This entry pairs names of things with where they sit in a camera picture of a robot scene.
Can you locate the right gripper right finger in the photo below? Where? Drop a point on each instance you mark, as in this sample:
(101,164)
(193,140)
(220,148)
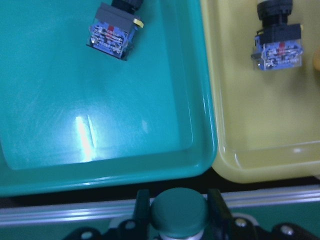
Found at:
(224,225)

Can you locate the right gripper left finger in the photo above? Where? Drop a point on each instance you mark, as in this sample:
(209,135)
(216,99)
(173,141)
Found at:
(137,227)

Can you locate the green push button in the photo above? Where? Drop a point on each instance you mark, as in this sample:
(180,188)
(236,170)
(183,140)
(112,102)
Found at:
(179,214)
(114,27)

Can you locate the yellow push button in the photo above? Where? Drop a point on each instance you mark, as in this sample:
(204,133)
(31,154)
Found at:
(277,45)

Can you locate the yellow plastic tray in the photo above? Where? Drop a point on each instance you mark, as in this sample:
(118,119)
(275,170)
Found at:
(268,122)

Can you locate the green conveyor belt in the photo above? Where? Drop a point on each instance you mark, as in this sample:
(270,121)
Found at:
(285,213)

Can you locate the green plastic tray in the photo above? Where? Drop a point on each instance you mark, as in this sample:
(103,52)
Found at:
(72,117)

